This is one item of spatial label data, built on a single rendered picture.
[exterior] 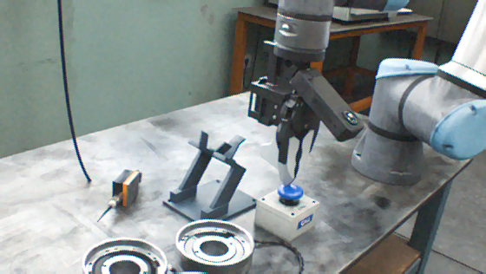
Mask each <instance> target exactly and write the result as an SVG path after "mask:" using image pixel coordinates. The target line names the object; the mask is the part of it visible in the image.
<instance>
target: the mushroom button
mask: <svg viewBox="0 0 486 274"><path fill-rule="evenodd" d="M278 195H279V196H280V197H282V198H284V199H287V200H296V199H300V198H302V196H303V190H302V189H301V187H300V186H298V185H295V184H291V185H289V186H283V185H282V184H281V185H279V188H278Z"/></svg>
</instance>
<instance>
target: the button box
mask: <svg viewBox="0 0 486 274"><path fill-rule="evenodd" d="M318 209H319V202H317V201H316V200H314V199H311V198H309V197H307V196H305V195H304V194H303V196H302V198H300V199H296V200H287V199H284V198H282V197H280V196H279V195H278V190H276V191H274V192H271V193H269V194H267V195H266V196H264V197H262V198H258V199H257V202H256V208H255V215H254V224H255V225H256V226H258V227H260V228H262V229H263V230H265V231H269V232H270V233H272V234H273V235H275V236H276V237H278V238H281V239H283V240H284V241H286V242H289V243H290V242H291V241H293V240H295V239H296V238H298V237H300V236H302V235H303V234H305V233H306V232H308V231H310V229H312V228H313V227H314V226H315V224H316V219H317V214H318Z"/></svg>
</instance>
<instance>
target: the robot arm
mask: <svg viewBox="0 0 486 274"><path fill-rule="evenodd" d="M408 2H409V0H279V8H278V15H277V20H276V27H275V32H274V41H273V42H264V44H263V51H265V52H267V53H270V54H269V59H268V66H267V73H266V76H265V77H261V78H259V80H258V81H257V82H252V86H251V94H250V101H249V108H248V117H250V118H252V119H255V120H256V121H257V123H261V124H264V125H266V126H268V127H269V126H271V125H274V126H277V127H278V128H277V130H275V131H274V133H273V141H272V142H271V143H266V144H261V145H260V146H259V154H260V156H261V157H262V158H263V159H265V160H266V161H267V162H269V163H270V164H271V165H272V166H274V167H275V168H276V169H278V171H279V176H280V181H281V183H282V185H283V186H289V185H291V183H292V182H293V181H294V180H295V179H297V177H298V176H299V173H301V171H302V169H303V165H304V164H305V162H306V159H307V157H308V154H309V153H310V152H311V150H312V147H313V145H314V142H315V140H316V138H317V135H318V132H319V127H320V122H321V121H322V123H323V124H324V126H326V127H327V128H328V130H329V131H330V132H331V133H332V135H333V136H334V137H335V138H336V139H337V141H338V142H345V141H348V140H351V139H352V138H355V137H356V136H357V135H358V134H359V133H360V132H361V131H362V130H363V127H364V124H363V122H362V121H361V120H360V119H359V118H358V117H357V116H356V114H355V113H354V112H353V111H352V110H351V109H350V107H349V106H348V105H347V104H346V103H345V101H344V100H343V99H342V98H341V97H340V96H339V94H338V93H337V92H336V91H335V90H334V87H332V86H331V85H330V84H329V82H328V81H327V80H326V79H325V78H324V77H323V76H322V75H321V74H320V73H319V71H318V70H317V69H316V68H312V67H311V66H312V65H311V63H312V62H322V61H323V60H324V59H325V48H327V45H328V41H329V36H330V31H331V26H332V13H333V9H334V7H340V8H355V9H361V10H377V11H379V12H384V11H385V10H389V11H399V10H401V9H402V8H404V6H405V5H406V4H407V3H408ZM376 80H377V82H376V86H375V90H374V95H373V97H372V102H371V112H370V117H369V120H368V125H367V128H366V129H365V131H364V133H363V136H362V138H361V140H360V141H359V143H358V144H357V146H356V147H355V148H354V150H353V153H352V157H351V165H352V166H353V167H354V168H355V169H356V170H357V171H358V172H359V173H361V174H362V175H364V176H365V177H367V178H369V179H374V180H376V181H379V182H382V183H385V184H389V185H395V186H406V185H411V184H414V183H417V182H419V181H420V180H421V179H422V177H423V174H424V168H425V165H424V147H423V143H426V144H427V145H429V146H430V147H432V148H433V150H434V151H435V152H437V153H439V154H443V155H445V156H447V157H449V158H450V159H452V160H468V159H471V158H472V157H473V156H475V155H478V154H479V153H480V152H481V151H484V149H485V148H486V0H479V2H478V3H477V5H476V8H475V10H474V13H473V15H472V17H471V19H470V22H469V24H468V26H467V29H466V30H465V32H464V33H463V37H462V39H461V42H460V43H459V45H458V48H457V50H456V52H455V54H454V56H453V58H452V60H451V62H449V63H447V64H445V65H443V66H439V67H438V66H437V65H436V64H434V63H431V62H422V61H416V60H406V59H385V60H383V61H382V63H381V64H380V67H379V69H378V75H377V77H376ZM261 83H265V84H266V85H265V84H262V85H259V84H261ZM253 94H256V99H255V106H254V110H252V105H253Z"/></svg>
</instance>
